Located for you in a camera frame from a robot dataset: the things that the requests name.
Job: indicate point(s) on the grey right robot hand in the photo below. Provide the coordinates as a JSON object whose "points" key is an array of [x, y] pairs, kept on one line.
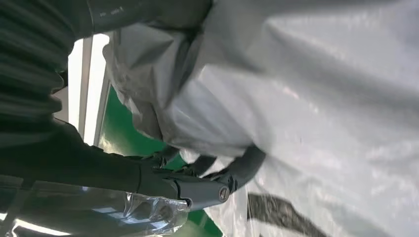
{"points": [[82, 166]]}

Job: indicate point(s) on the green conveyor belt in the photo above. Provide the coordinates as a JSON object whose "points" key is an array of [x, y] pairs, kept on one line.
{"points": [[121, 130]]}

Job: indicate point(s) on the white conveyor side rail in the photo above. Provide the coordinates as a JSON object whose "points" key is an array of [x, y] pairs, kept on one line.
{"points": [[95, 81]]}

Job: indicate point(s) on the ribbed grey right arm sleeve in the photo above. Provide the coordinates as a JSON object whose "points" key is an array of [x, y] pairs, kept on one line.
{"points": [[29, 65]]}

